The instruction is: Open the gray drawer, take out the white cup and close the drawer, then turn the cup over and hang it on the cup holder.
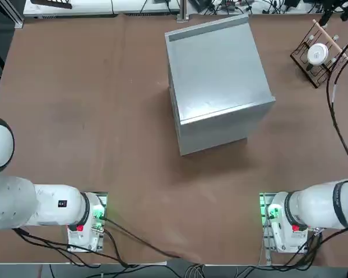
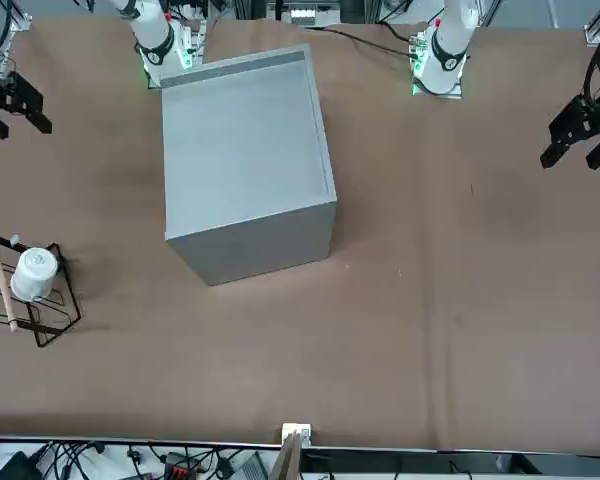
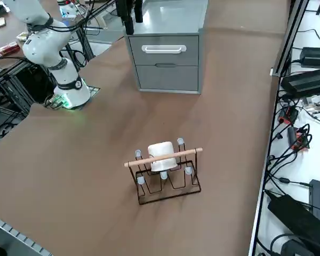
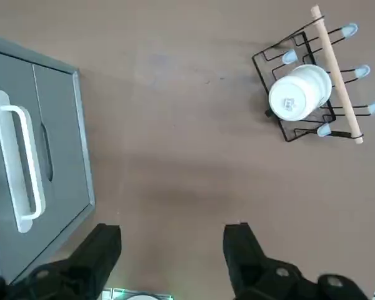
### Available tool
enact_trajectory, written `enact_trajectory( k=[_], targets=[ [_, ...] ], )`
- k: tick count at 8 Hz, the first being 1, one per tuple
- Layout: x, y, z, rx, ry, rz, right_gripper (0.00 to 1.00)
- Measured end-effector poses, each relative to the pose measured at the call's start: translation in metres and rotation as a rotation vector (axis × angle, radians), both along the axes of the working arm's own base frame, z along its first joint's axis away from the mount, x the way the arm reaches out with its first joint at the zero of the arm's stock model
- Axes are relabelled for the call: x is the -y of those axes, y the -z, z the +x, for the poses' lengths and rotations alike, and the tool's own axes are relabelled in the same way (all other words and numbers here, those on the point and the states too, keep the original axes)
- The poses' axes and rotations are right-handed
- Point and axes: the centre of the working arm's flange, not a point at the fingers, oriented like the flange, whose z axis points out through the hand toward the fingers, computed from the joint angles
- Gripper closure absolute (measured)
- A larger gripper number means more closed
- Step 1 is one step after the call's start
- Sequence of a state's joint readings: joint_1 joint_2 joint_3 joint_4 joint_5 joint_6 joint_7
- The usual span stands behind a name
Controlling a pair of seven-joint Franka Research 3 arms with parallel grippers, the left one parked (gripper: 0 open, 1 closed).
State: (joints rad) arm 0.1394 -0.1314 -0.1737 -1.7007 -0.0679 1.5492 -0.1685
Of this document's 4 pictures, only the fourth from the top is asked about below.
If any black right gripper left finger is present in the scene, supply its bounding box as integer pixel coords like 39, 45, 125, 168
0, 223, 123, 300

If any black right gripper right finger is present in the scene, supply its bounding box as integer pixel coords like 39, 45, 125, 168
222, 222, 368, 300

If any black wire cup holder rack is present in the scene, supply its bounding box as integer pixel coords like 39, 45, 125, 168
252, 4, 375, 145

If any gray metal cabinet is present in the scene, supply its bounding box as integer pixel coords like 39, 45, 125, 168
0, 32, 96, 285

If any gray drawer without handle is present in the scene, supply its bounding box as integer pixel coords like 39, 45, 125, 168
33, 64, 93, 241

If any white cup with dark handle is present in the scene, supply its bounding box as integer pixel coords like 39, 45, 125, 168
267, 64, 333, 122

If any gray drawer with white handle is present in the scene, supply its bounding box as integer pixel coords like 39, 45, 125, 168
0, 46, 62, 244

